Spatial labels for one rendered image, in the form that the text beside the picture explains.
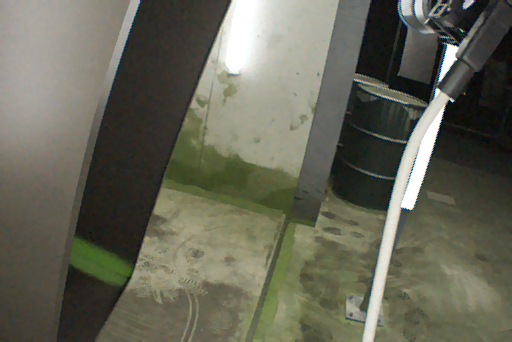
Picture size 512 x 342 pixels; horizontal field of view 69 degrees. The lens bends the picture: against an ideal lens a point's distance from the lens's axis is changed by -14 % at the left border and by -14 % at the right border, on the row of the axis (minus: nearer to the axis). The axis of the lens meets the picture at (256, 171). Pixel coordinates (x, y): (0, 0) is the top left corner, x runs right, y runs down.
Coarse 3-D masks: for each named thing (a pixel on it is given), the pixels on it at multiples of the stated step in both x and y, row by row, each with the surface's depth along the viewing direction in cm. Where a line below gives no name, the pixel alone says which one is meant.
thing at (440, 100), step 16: (432, 112) 48; (416, 128) 49; (416, 144) 49; (400, 176) 50; (400, 192) 51; (400, 208) 51; (384, 240) 52; (384, 256) 52; (384, 272) 52; (368, 320) 53; (368, 336) 53
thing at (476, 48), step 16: (496, 0) 42; (480, 16) 45; (496, 16) 42; (480, 32) 43; (496, 32) 43; (464, 48) 45; (480, 48) 44; (496, 48) 44; (464, 64) 45; (480, 64) 44; (448, 80) 46; (464, 80) 46; (448, 96) 47
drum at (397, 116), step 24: (360, 96) 307; (384, 96) 289; (408, 96) 331; (360, 120) 307; (384, 120) 294; (408, 120) 293; (360, 144) 309; (384, 144) 299; (360, 168) 312; (384, 168) 305; (336, 192) 334; (360, 192) 316; (384, 192) 313
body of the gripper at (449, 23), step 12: (432, 0) 60; (444, 0) 54; (456, 0) 50; (480, 0) 50; (432, 12) 55; (444, 12) 51; (456, 12) 51; (468, 12) 51; (480, 12) 51; (432, 24) 61; (444, 24) 54; (456, 24) 51; (468, 24) 51; (444, 36) 60; (456, 36) 56
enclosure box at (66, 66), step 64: (0, 0) 37; (64, 0) 37; (128, 0) 37; (192, 0) 92; (0, 64) 40; (64, 64) 39; (128, 64) 99; (192, 64) 98; (0, 128) 43; (64, 128) 42; (128, 128) 105; (0, 192) 46; (64, 192) 44; (128, 192) 111; (0, 256) 49; (64, 256) 48; (128, 256) 119; (0, 320) 54; (64, 320) 96
